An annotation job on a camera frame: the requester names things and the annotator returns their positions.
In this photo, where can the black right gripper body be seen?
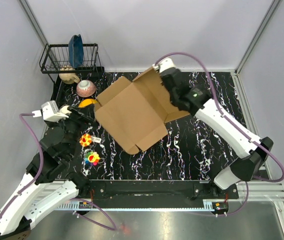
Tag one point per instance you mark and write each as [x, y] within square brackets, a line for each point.
[173, 99]

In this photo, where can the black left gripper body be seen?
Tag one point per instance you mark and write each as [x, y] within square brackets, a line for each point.
[74, 126]

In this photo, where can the red yellow flower toy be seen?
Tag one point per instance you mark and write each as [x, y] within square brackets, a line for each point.
[86, 139]

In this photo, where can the brown cardboard box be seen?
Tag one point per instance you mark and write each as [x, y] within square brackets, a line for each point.
[135, 112]

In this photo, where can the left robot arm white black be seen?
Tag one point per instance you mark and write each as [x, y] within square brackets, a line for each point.
[56, 150]

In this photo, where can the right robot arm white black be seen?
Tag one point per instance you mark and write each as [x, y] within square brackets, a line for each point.
[251, 150]

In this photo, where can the orange ribbed bowl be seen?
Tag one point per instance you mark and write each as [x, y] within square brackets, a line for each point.
[86, 102]

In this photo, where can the black tray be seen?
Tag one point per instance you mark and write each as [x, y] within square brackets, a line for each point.
[61, 89]

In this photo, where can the pink patterned bowl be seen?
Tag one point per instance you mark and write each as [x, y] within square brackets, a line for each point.
[85, 88]

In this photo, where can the beige mug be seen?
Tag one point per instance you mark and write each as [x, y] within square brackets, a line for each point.
[68, 78]

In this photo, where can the rainbow flower toy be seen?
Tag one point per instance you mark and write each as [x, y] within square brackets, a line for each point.
[92, 158]

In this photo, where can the blue plate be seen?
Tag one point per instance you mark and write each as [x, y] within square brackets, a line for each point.
[76, 51]

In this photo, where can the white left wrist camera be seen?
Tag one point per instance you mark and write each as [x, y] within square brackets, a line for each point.
[49, 112]

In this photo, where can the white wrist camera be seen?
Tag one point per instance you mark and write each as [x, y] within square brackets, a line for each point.
[49, 112]
[164, 65]

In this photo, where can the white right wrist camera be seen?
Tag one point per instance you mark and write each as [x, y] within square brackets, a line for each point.
[164, 65]

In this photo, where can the black wire dish rack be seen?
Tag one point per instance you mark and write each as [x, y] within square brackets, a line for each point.
[57, 58]

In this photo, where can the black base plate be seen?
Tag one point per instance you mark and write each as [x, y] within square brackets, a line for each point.
[147, 194]

